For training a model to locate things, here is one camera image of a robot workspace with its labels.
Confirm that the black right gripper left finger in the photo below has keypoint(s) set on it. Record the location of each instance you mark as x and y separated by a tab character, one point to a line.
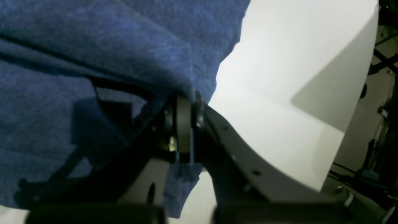
126	190

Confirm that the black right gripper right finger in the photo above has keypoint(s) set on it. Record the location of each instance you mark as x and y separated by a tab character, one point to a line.
248	189

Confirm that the dark blue t-shirt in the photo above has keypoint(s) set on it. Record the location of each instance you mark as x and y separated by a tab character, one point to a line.
80	79

